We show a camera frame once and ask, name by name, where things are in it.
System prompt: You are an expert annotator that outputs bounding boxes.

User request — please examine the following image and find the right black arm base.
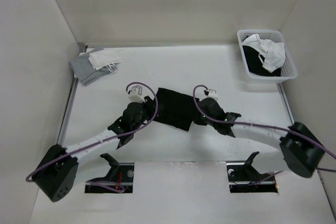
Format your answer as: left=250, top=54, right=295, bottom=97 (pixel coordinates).
left=226, top=152, right=278, bottom=193

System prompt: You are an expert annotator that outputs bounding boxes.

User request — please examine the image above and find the folded grey tank top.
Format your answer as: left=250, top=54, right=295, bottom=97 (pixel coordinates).
left=69, top=48, right=111, bottom=87

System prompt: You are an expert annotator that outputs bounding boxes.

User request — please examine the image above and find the white plastic basket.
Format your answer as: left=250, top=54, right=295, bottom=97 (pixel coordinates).
left=237, top=29, right=298, bottom=84

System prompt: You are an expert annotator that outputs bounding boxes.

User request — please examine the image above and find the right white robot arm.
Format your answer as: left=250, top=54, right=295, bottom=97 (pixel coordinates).
left=196, top=98, right=326, bottom=180

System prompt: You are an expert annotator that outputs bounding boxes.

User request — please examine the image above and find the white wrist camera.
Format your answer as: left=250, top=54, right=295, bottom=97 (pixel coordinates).
left=204, top=89, right=218, bottom=101
left=128, top=85, right=145, bottom=103

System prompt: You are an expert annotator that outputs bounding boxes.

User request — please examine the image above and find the white tank top in basket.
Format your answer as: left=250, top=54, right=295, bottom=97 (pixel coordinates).
left=242, top=34, right=286, bottom=72

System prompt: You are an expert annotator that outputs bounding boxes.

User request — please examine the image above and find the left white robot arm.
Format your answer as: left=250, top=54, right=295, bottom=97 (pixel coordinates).
left=26, top=96, right=159, bottom=202

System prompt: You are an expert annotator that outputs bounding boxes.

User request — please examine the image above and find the folded white tank top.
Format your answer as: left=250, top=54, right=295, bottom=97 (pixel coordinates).
left=88, top=49, right=122, bottom=73

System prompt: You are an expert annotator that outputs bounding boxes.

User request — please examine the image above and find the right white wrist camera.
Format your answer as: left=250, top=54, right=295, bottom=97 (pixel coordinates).
left=204, top=89, right=218, bottom=101

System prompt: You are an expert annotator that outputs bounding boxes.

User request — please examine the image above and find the black tank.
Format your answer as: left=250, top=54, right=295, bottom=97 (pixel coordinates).
left=243, top=46, right=281, bottom=77
left=154, top=88, right=198, bottom=132

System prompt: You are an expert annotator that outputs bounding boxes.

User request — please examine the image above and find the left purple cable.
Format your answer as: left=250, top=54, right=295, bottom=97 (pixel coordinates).
left=25, top=82, right=158, bottom=194

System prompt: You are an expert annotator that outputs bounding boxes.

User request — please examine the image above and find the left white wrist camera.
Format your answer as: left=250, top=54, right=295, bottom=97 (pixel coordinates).
left=128, top=85, right=145, bottom=103

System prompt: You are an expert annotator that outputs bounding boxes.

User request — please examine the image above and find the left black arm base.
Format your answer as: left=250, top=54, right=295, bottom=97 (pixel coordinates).
left=85, top=153, right=135, bottom=194

